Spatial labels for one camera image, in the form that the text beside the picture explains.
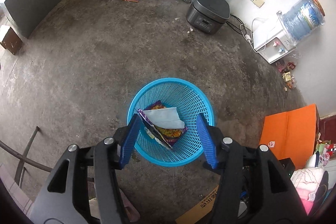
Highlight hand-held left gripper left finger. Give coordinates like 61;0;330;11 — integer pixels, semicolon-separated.
29;114;143;224

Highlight pink folded clothes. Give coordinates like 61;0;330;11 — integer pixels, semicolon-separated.
290;166;329;215

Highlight brown cardboard box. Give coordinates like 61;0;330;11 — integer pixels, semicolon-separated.
175;185;219;224

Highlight white paper sheet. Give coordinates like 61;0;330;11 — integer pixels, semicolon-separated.
143;107;185;130

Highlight blue water jug on dispenser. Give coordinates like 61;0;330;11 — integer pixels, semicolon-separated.
282;0;326;46

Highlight black power cable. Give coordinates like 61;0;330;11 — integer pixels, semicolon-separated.
226;14;248;35

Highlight purple snack packet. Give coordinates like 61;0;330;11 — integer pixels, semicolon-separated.
138;100;188;150

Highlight small brown box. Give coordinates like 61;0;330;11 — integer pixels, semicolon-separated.
0;25;23;56

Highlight black box with light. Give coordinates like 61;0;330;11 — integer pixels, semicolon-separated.
280;158;296;177

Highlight metal tube frame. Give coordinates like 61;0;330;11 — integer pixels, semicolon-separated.
0;126;53;188

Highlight dark grey rice cooker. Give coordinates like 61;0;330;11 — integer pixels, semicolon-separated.
186;0;231;35

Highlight orange cardboard box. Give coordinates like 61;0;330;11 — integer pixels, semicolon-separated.
259;104;320;170

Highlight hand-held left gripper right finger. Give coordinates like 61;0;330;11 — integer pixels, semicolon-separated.
196;113;310;224

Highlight pink cloth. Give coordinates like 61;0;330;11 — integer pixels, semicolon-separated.
118;187;141;224

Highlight white water dispenser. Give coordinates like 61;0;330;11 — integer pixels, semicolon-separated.
252;11;298;64

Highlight pile of candy wrappers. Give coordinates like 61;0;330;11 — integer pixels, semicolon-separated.
275;59;298;91

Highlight blue plastic mesh basket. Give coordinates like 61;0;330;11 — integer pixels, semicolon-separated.
127;78;216;167

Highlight white power cable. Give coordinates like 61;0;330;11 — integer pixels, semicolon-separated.
245;17;279;52

